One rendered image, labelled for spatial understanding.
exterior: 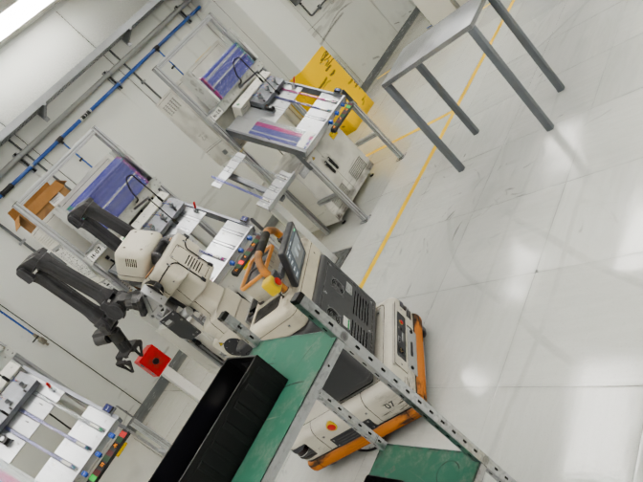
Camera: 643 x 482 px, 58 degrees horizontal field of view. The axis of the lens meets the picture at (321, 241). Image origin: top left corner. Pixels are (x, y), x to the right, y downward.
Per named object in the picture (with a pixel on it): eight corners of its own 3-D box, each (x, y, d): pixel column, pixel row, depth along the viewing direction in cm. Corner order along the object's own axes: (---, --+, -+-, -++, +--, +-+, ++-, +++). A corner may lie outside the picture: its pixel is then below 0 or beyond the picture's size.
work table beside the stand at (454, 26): (553, 129, 338) (470, 23, 312) (458, 172, 390) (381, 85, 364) (565, 86, 364) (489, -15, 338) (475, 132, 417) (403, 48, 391)
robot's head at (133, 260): (164, 230, 256) (130, 226, 257) (146, 255, 238) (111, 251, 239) (166, 256, 263) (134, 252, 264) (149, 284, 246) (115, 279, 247)
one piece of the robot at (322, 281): (396, 316, 289) (277, 204, 262) (397, 399, 244) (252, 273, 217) (346, 346, 304) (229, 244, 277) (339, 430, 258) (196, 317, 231)
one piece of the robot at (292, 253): (312, 256, 264) (295, 214, 253) (301, 304, 234) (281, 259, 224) (289, 261, 267) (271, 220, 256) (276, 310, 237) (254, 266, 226)
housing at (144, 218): (175, 207, 419) (169, 193, 408) (133, 257, 394) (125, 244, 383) (166, 203, 422) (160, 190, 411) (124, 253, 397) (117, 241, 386)
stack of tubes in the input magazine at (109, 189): (149, 181, 404) (119, 154, 395) (102, 233, 378) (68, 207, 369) (144, 186, 414) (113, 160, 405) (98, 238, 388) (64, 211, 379)
